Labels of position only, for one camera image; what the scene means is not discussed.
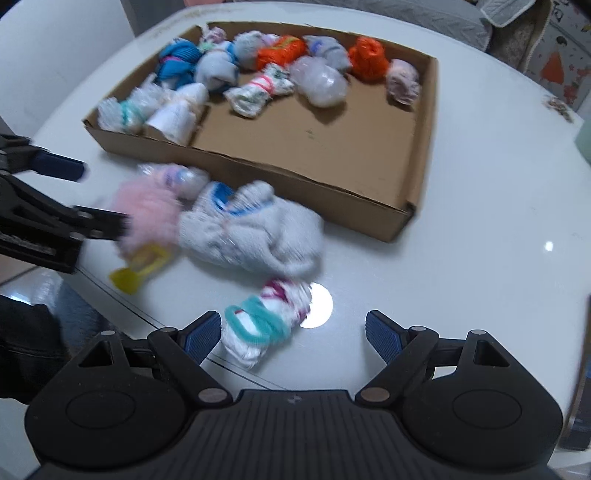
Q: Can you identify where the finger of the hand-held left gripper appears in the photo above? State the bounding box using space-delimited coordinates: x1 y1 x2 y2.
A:
0 174 132 241
0 134 88 183

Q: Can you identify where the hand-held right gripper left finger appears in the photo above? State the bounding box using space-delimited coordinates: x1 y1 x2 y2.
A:
78 311 232 408

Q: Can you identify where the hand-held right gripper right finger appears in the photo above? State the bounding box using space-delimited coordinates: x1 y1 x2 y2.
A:
353 311 511 408

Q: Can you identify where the pink fluffy bundle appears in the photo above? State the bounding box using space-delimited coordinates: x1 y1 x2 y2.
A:
111 173 183 259

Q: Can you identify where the pink white bundle teal tie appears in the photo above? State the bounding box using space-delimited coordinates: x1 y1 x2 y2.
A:
221 278 314 370

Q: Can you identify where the shallow cardboard box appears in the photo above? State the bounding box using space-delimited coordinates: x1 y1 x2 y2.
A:
82 21 439 243

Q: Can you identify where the yellow plastic item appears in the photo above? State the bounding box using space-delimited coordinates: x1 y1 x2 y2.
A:
109 244 174 294

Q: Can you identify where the clear bundle with teal tie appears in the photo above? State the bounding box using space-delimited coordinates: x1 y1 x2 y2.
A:
97 85 167 136

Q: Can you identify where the small clear printed bundle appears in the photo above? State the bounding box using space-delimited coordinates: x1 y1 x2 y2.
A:
139 162 211 199

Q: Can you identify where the grey white sock bundle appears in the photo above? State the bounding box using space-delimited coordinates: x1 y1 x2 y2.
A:
179 181 325 278

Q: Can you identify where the white paper bundle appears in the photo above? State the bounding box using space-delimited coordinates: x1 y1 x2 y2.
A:
144 83 209 144

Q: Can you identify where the patterned bundle with red tie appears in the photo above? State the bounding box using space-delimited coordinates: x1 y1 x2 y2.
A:
224 64 295 120

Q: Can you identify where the orange bundle with green label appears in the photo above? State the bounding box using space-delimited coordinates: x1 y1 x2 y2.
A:
255 36 308 72

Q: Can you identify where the pale pink bundle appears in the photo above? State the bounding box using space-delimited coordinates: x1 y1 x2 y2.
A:
385 59 422 107

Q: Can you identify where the clear plastic bag bundle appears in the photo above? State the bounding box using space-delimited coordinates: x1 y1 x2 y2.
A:
288 56 349 108

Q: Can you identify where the plain orange bundle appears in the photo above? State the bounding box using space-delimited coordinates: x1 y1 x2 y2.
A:
347 37 391 81

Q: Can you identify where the pale green container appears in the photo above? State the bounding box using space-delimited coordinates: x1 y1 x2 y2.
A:
573 117 591 163

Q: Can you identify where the printed board with orange figure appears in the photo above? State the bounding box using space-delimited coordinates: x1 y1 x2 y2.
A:
536 0 591 112

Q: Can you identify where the sofa with grey quilted cover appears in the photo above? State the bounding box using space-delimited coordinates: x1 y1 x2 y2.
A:
455 0 552 52

